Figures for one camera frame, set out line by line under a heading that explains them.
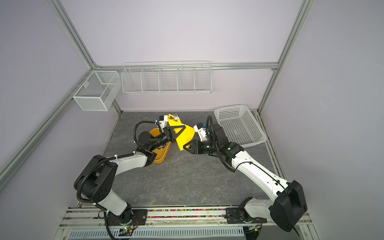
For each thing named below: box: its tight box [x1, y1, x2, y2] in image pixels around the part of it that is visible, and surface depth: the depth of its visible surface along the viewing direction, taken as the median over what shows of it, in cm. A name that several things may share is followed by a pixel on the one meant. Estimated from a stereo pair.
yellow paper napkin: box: [168, 113, 195, 151], surface depth 75 cm
